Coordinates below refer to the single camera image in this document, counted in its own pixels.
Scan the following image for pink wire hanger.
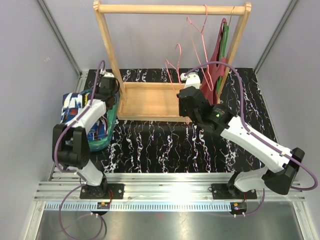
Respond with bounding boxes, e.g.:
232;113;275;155
164;43;192;125
186;4;215;92

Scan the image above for blue patterned trousers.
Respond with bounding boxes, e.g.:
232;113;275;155
60;91;109;141

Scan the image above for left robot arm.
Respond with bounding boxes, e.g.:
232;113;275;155
52;72;120;199

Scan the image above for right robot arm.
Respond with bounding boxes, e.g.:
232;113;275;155
177;86;305;199

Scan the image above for green hanger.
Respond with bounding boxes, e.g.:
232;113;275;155
216;18;229;93

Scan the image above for maroon tank top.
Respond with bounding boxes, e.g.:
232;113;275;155
200;24;226;105

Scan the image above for wooden clothes rack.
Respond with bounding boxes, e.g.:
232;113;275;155
93;0;252;122

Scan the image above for blue transparent plastic bin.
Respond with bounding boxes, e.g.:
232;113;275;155
79;88;121;152

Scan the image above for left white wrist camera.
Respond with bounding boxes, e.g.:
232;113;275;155
100;70;115;78

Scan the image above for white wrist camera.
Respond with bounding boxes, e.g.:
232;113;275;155
100;70;115;78
180;72;201;89

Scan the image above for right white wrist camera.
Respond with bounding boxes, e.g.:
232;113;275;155
180;72;201;89

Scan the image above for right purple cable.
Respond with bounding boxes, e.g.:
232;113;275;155
186;61;318;217

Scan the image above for aluminium mounting rail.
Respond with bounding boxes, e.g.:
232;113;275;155
33;171;306;212

